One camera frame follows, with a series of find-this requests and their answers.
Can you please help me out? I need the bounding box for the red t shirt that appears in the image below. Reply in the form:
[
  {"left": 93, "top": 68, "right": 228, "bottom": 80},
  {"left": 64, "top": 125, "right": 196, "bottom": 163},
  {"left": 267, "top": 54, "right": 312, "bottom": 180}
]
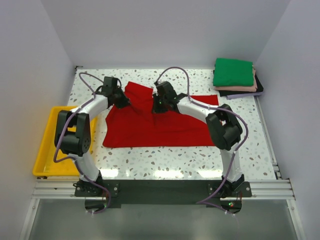
[{"left": 102, "top": 81, "right": 213, "bottom": 148}]

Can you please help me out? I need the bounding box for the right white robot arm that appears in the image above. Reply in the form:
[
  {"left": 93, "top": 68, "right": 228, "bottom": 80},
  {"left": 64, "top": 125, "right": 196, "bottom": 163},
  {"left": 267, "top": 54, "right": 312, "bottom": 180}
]
[{"left": 152, "top": 81, "right": 245, "bottom": 197}]

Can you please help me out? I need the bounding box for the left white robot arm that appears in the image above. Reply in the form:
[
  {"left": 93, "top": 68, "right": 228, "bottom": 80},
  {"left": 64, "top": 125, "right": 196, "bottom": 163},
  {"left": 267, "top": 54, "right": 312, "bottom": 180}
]
[{"left": 53, "top": 72, "right": 131, "bottom": 196}]

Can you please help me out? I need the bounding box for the folded green t shirt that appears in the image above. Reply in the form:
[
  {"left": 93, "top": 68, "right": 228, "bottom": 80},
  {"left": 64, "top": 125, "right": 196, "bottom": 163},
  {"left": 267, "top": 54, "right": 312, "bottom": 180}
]
[{"left": 213, "top": 58, "right": 254, "bottom": 87}]

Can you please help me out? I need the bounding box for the folded pink t shirt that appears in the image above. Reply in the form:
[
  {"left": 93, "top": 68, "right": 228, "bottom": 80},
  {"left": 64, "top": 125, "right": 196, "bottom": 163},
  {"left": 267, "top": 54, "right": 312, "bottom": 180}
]
[{"left": 214, "top": 67, "right": 258, "bottom": 92}]

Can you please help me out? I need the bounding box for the folded black t shirt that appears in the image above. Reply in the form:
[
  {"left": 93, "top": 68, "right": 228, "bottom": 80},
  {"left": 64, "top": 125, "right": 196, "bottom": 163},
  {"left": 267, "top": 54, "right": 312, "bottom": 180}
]
[{"left": 217, "top": 75, "right": 264, "bottom": 100}]

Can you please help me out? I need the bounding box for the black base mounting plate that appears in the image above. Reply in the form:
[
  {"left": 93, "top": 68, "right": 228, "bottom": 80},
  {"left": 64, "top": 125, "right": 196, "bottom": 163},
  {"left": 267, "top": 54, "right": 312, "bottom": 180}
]
[{"left": 73, "top": 179, "right": 252, "bottom": 212}]

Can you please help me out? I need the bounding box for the yellow plastic bin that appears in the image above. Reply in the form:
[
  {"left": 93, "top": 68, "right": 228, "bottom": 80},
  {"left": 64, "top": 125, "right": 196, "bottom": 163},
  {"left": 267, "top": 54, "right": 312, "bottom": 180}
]
[{"left": 32, "top": 105, "right": 98, "bottom": 177}]

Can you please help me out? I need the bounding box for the aluminium frame rail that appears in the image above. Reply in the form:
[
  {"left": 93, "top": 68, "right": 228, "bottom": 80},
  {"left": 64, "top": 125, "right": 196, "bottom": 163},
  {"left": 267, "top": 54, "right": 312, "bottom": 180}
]
[{"left": 20, "top": 97, "right": 305, "bottom": 240}]

